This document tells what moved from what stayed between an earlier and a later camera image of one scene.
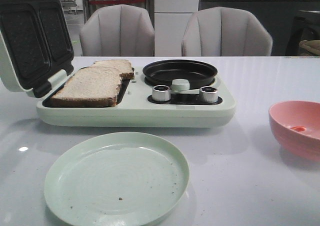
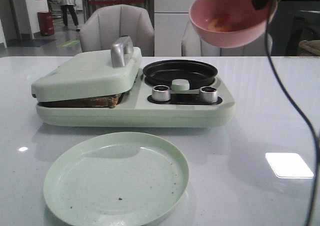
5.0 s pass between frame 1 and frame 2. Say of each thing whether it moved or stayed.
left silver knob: stayed
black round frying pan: stayed
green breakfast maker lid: moved
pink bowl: moved
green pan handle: stayed
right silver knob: stayed
